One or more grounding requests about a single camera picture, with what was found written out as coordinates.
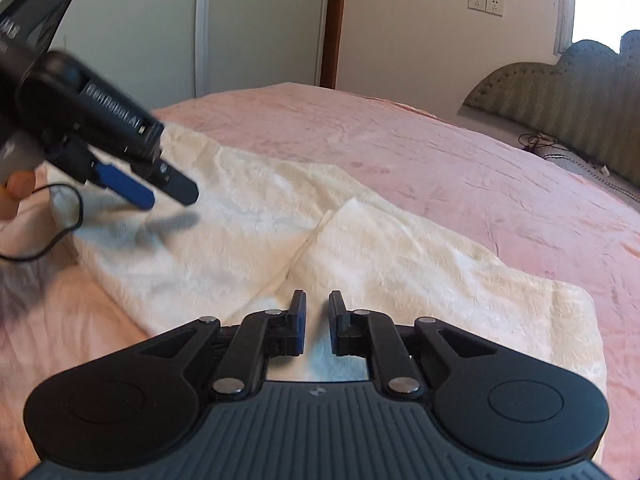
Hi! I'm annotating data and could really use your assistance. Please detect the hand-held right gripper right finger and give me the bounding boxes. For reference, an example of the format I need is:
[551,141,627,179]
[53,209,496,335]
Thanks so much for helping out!
[327,290,490,397]

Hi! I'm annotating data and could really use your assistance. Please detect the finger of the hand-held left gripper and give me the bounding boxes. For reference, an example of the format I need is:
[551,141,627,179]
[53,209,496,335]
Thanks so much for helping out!
[131,152,200,206]
[82,152,156,210]

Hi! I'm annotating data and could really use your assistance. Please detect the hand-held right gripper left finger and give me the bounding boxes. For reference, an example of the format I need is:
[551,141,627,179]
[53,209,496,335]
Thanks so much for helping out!
[144,289,308,396]

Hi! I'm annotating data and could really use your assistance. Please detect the cream pants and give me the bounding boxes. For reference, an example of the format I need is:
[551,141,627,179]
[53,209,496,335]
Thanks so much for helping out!
[47,122,609,413]

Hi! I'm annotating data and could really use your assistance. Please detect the person's left forearm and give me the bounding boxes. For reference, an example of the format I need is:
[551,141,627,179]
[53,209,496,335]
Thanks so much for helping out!
[0,259,32,323]

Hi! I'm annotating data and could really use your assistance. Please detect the person's left hand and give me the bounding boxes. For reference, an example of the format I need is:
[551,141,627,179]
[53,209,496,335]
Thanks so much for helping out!
[0,169,35,222]

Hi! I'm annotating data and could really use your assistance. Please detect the white wardrobe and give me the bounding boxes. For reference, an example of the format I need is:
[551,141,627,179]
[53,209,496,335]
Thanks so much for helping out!
[47,0,332,113]

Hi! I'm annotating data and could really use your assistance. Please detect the pink bed sheet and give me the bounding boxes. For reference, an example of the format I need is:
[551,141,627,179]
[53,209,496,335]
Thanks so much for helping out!
[0,81,640,480]

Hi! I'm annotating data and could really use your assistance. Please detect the grey pillow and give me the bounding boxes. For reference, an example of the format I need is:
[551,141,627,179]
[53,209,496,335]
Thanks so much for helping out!
[547,144,640,198]

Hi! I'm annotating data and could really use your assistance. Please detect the green padded headboard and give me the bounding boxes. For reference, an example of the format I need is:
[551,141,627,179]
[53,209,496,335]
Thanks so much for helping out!
[462,30,640,188]

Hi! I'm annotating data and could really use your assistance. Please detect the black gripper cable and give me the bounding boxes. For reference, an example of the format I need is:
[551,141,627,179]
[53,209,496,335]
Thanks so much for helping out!
[0,184,85,262]

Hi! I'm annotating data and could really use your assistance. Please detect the brown wooden door frame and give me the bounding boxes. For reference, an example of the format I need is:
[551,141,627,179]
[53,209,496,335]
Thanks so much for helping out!
[319,0,349,89]

